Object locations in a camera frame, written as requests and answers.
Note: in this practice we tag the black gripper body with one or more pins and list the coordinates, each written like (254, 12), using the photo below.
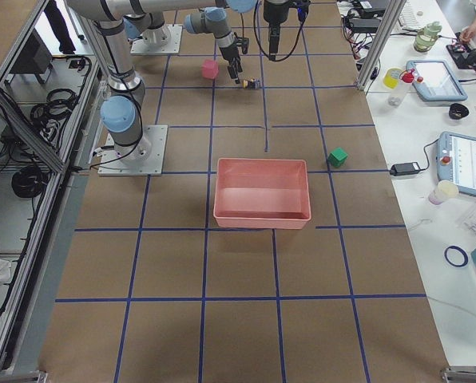
(272, 16)
(228, 53)

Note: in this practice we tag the yellow push button switch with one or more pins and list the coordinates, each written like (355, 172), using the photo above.
(251, 83)

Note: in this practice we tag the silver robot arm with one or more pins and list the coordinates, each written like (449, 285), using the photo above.
(210, 20)
(114, 20)

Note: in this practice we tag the pink cube centre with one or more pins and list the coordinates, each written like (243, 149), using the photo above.
(210, 69)

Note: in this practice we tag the yellow tape roll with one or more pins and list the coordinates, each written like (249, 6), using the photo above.
(391, 78)

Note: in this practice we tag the pink plastic bin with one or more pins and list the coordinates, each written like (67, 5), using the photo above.
(262, 193)

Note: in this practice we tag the green cube by bin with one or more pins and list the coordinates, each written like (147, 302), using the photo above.
(337, 157)

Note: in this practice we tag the green water bottle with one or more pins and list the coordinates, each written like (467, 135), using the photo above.
(427, 36)

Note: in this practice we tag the far teach pendant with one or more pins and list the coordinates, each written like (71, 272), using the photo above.
(438, 81)

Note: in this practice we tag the teach pendant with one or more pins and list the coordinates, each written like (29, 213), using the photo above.
(456, 161)
(438, 81)

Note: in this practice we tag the black power adapter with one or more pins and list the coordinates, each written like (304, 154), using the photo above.
(405, 169)

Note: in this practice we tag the near teach pendant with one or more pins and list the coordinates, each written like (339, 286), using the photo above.
(456, 161)

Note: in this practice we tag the white plastic cup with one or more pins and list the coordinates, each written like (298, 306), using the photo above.
(442, 192)

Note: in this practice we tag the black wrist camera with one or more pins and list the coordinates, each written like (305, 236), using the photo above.
(302, 7)

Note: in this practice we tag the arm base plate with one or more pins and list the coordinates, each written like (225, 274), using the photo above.
(145, 159)
(164, 40)

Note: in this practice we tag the aluminium frame post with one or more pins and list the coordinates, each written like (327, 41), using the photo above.
(386, 26)

